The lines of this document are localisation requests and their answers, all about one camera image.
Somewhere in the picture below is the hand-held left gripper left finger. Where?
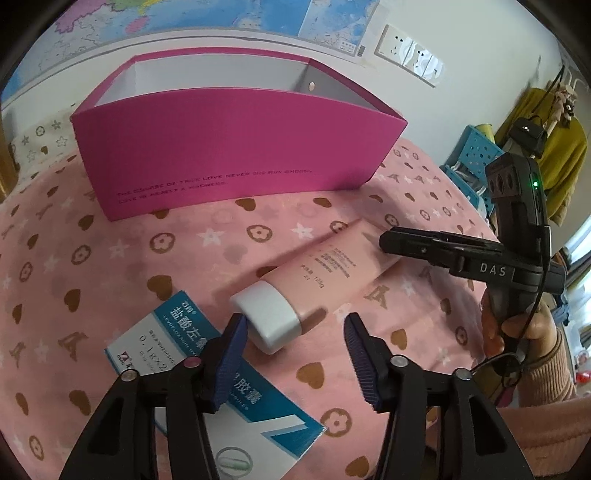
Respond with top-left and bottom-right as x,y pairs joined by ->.
58,313 -> 250,480

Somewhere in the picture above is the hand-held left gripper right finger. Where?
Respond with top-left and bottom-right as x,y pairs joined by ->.
344,313 -> 529,480

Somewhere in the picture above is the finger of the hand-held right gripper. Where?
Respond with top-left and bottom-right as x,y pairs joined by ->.
392,226 -> 504,254
379,230 -> 462,269

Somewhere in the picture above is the pink cream tube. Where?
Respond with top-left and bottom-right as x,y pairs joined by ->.
229,219 -> 402,355

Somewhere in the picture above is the pink cardboard box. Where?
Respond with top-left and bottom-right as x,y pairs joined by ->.
70,52 -> 408,222

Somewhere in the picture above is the black shoulder bag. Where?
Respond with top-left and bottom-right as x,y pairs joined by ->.
508,117 -> 548,158

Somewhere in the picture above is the person's right forearm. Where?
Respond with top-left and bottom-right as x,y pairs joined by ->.
501,323 -> 591,480

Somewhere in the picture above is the person's right hand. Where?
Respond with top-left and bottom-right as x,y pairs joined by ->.
480,291 -> 561,370

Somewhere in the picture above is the blue white medicine box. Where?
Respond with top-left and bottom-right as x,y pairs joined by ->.
104,290 -> 328,467

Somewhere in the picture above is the blue perforated basket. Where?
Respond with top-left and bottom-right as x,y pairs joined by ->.
441,124 -> 504,217

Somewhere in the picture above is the yellow garment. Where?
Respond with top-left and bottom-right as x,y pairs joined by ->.
494,88 -> 588,227

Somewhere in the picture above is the hanging plush toy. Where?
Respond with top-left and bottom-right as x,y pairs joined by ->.
556,88 -> 578,121

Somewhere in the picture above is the white coat rack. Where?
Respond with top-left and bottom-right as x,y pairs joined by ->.
549,65 -> 583,93

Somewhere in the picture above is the white wall switch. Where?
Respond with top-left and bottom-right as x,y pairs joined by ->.
427,53 -> 446,88

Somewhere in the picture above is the white wall socket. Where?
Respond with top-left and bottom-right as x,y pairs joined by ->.
374,25 -> 414,65
406,39 -> 434,77

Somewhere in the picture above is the wooden bed frame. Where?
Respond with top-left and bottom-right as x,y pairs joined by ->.
0,115 -> 19,204

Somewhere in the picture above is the wall map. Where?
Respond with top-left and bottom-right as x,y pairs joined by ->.
0,0 -> 382,107

